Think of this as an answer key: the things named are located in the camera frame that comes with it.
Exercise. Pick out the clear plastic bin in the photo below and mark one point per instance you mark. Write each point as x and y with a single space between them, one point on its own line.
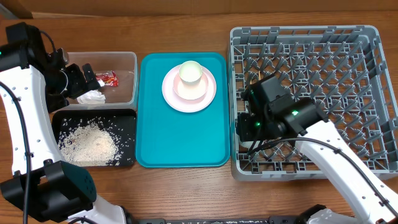
124 65

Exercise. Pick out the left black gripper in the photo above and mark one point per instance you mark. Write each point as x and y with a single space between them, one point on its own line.
81 86

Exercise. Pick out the teal serving tray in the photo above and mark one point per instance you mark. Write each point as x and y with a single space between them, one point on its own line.
170 138

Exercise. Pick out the large white plate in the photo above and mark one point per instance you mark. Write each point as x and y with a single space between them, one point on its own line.
188 106

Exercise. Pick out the red foil wrapper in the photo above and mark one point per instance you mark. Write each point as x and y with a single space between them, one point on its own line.
108 78

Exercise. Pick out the cardboard backdrop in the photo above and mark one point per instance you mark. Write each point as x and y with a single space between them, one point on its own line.
33 8

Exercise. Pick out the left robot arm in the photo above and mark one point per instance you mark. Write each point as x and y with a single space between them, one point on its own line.
35 83

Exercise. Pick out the white napkin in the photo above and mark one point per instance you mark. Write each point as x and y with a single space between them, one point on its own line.
92 97

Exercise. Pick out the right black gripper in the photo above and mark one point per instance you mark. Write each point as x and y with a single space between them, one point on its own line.
243 130

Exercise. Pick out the black plastic tray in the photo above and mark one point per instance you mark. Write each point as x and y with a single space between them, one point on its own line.
124 121

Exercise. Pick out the white bowl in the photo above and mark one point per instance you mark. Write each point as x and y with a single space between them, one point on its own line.
248 144

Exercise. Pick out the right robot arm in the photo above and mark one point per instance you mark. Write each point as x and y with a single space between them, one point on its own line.
274 117

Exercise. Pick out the white rice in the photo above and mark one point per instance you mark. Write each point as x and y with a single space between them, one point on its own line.
88 144

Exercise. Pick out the white cup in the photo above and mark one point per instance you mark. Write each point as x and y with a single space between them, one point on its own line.
190 72

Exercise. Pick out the grey dishwasher rack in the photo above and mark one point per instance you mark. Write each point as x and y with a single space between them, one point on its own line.
342 69

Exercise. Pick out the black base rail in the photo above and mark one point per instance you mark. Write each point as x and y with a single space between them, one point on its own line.
276 219

